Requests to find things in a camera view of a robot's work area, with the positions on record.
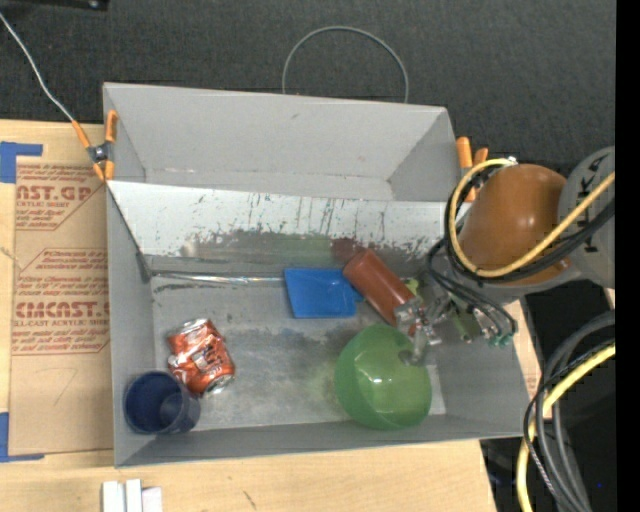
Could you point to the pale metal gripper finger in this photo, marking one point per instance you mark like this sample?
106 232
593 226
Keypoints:
409 314
422 340

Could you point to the red-brown cylinder bottle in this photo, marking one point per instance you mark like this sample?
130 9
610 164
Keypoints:
375 280

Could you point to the green plastic bowl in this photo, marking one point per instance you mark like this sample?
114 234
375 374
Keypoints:
375 385

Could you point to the grey metal bin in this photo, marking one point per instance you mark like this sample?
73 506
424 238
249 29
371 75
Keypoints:
280 360

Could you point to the crushed orange drink can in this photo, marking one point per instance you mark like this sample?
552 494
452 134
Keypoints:
200 357

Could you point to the dark blue cup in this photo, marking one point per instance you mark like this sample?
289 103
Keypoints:
150 405

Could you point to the brown cardboard board red print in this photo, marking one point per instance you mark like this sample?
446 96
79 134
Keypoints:
60 280

